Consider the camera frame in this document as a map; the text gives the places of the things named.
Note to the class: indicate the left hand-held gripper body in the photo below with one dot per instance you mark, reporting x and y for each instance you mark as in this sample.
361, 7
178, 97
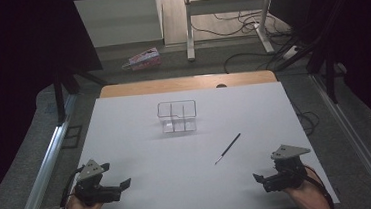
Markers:
95, 192

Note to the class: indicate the thin black pen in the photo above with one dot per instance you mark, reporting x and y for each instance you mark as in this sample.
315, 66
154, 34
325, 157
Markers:
227, 149

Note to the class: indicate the pink patterned packet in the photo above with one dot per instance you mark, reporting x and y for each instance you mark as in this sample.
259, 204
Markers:
143, 60

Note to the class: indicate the clear plastic organizer box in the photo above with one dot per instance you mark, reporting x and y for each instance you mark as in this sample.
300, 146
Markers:
177, 116

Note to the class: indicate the black metal stand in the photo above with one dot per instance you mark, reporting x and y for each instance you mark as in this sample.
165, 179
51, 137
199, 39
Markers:
330, 76
59, 94

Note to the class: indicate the person's right hand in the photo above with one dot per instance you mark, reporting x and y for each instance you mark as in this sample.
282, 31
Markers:
309, 190

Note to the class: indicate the white cabinet panel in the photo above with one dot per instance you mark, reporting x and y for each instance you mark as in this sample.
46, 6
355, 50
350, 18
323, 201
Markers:
118, 21

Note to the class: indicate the aluminium rail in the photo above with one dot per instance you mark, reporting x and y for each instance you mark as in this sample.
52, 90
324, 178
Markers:
357, 141
41, 172

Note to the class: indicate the white table cover board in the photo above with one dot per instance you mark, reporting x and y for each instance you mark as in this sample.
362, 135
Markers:
186, 184

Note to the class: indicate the black rectangular floor frame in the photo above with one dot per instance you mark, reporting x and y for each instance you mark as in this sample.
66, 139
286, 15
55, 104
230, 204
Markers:
72, 137

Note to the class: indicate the white power strip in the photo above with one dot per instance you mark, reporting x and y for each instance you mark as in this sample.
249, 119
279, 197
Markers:
290, 52

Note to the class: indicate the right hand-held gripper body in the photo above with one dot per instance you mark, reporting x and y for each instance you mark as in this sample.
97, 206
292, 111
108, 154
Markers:
287, 173

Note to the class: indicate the white metal desk frame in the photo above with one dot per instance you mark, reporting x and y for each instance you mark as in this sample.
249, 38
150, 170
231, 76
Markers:
189, 24

